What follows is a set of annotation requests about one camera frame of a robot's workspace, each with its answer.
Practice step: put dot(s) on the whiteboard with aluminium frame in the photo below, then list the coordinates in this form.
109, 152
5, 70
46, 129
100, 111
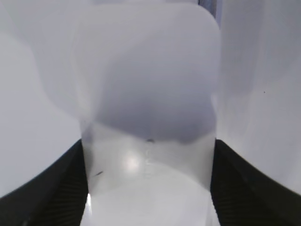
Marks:
257, 100

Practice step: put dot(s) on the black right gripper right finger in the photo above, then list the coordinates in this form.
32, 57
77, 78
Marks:
244, 196

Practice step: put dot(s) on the white whiteboard eraser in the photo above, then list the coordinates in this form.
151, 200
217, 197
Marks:
146, 76

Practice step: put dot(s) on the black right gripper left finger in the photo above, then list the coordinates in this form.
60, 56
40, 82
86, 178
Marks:
56, 197

